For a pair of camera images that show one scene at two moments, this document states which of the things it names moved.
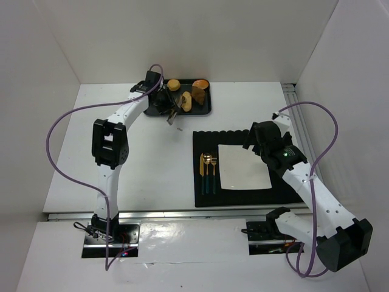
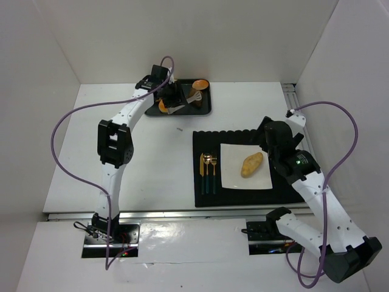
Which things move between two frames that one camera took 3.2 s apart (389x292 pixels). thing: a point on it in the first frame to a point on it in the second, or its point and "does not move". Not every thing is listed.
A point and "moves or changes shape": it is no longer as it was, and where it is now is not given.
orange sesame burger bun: (200, 83) does not move
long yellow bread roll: (187, 106) to (250, 164)
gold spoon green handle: (207, 158) does not move
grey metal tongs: (175, 106) moves or changes shape
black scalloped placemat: (207, 191) does not move
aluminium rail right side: (298, 123) does not move
